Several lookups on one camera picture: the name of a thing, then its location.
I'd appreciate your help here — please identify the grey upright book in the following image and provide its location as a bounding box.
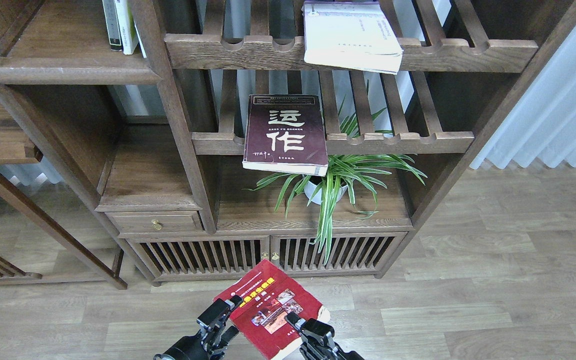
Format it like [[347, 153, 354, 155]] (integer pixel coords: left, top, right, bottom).
[[102, 0, 123, 51]]

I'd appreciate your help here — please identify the dark brown book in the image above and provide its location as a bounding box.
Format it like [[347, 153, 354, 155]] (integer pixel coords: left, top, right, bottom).
[[242, 94, 329, 177]]

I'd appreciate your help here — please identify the white curtain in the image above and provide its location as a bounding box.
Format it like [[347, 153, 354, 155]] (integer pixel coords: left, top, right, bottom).
[[470, 27, 576, 169]]

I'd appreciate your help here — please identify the white upright book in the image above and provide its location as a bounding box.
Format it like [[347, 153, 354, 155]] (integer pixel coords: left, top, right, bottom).
[[113, 0, 139, 55]]

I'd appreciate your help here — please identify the white book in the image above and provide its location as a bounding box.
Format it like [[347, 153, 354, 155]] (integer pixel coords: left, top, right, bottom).
[[302, 1, 403, 75], [113, 0, 139, 55]]

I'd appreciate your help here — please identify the red book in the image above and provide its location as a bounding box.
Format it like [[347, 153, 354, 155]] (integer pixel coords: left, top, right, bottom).
[[215, 259, 330, 360]]

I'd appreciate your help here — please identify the brass drawer knob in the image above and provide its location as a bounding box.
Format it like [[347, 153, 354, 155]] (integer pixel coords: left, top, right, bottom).
[[151, 219, 163, 231]]

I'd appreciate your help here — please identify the green spider plant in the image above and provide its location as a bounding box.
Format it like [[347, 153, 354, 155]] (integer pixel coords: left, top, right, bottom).
[[246, 80, 428, 264]]

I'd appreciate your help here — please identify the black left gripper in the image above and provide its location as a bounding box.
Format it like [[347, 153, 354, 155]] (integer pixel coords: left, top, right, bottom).
[[153, 295, 243, 360]]

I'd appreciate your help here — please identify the dark wooden bookshelf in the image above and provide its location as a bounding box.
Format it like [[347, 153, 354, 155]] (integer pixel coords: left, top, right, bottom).
[[0, 0, 576, 284]]

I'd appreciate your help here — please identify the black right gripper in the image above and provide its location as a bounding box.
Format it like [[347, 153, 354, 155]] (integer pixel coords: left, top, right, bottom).
[[285, 312, 363, 360]]

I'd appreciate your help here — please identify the white plant pot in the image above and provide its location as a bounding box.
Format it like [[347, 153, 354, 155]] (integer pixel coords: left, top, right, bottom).
[[303, 176, 348, 205]]

